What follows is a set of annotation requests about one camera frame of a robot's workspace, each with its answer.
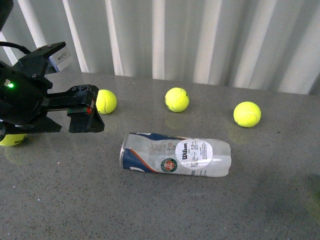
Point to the tennis ball far left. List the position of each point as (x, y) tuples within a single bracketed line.
[(11, 140)]

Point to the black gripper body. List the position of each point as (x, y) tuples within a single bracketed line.
[(21, 96)]

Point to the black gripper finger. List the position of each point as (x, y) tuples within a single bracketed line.
[(40, 124)]

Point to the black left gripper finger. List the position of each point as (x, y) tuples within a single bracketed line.
[(80, 103)]

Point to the black camera mount box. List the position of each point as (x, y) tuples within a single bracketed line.
[(47, 59)]

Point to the tennis ball behind can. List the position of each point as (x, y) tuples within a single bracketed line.
[(177, 99)]

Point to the tennis ball with Wilson print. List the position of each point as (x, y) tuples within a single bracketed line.
[(247, 114)]

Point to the clear Wilson tennis ball can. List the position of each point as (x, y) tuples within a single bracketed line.
[(158, 153)]

